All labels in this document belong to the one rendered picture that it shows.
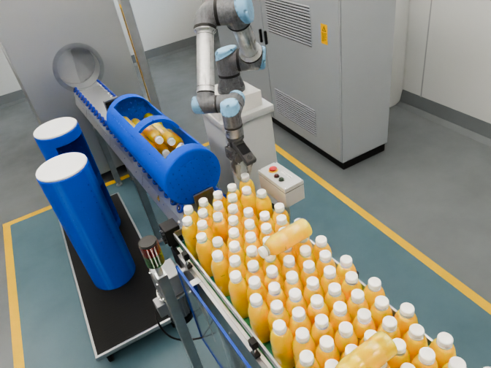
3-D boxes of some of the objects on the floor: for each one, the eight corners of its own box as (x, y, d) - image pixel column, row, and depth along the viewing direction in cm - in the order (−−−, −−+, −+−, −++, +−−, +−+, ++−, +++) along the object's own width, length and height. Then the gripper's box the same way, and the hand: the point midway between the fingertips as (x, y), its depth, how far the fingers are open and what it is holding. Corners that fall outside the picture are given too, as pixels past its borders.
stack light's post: (220, 414, 212) (163, 267, 147) (223, 420, 209) (167, 274, 144) (213, 418, 210) (153, 273, 145) (217, 426, 207) (157, 280, 142)
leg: (121, 182, 397) (98, 124, 360) (123, 185, 393) (100, 126, 356) (115, 185, 395) (91, 126, 358) (118, 187, 391) (93, 129, 354)
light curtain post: (183, 189, 373) (122, -15, 273) (185, 192, 369) (125, -14, 268) (177, 192, 371) (113, -13, 271) (180, 195, 367) (115, -12, 266)
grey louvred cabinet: (264, 82, 536) (248, -44, 450) (386, 150, 375) (397, -26, 290) (227, 96, 519) (204, -32, 434) (338, 172, 359) (335, -6, 273)
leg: (161, 236, 327) (138, 171, 289) (164, 240, 322) (141, 174, 285) (155, 239, 324) (130, 174, 287) (158, 244, 320) (133, 178, 283)
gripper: (240, 125, 177) (247, 166, 190) (217, 136, 173) (226, 177, 186) (251, 133, 171) (258, 174, 184) (227, 144, 167) (236, 185, 180)
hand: (245, 176), depth 182 cm, fingers closed on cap, 4 cm apart
